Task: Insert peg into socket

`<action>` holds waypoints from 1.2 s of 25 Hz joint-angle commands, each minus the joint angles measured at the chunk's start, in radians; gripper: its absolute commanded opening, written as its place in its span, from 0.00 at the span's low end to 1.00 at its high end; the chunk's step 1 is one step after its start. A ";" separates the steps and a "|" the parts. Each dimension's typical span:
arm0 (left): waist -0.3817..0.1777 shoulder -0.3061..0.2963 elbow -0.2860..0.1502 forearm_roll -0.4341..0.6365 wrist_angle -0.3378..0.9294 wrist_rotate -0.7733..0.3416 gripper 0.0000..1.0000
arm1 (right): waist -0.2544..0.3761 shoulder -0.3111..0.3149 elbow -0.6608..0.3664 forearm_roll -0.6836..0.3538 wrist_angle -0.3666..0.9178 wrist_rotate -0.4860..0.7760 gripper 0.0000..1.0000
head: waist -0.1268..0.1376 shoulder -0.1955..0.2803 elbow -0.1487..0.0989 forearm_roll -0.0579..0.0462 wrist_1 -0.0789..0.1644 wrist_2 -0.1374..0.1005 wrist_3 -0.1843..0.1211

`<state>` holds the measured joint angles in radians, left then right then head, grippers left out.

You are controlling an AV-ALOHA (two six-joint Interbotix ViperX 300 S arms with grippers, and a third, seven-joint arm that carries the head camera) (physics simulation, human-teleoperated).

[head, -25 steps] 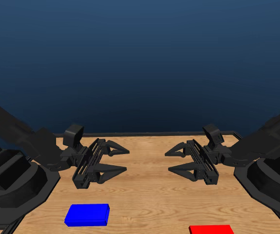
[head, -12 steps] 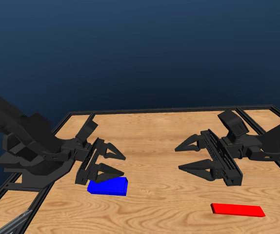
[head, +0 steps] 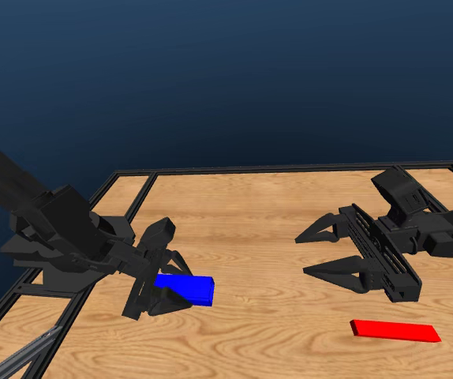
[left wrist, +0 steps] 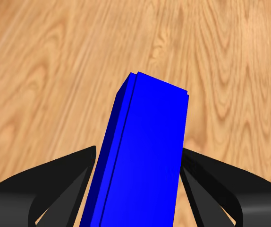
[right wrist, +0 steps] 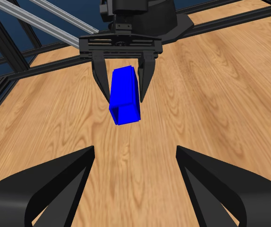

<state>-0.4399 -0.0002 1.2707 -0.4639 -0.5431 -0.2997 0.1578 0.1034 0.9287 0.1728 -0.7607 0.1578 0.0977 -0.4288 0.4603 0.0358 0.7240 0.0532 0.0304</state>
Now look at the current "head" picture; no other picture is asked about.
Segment black table frame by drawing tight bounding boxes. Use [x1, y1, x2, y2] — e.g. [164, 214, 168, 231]
[0, 159, 453, 379]

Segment blue hollow socket block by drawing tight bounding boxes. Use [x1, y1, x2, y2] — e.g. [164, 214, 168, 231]
[154, 274, 215, 308]

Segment thin red peg bar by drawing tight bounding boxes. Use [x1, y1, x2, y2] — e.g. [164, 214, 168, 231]
[349, 319, 443, 343]

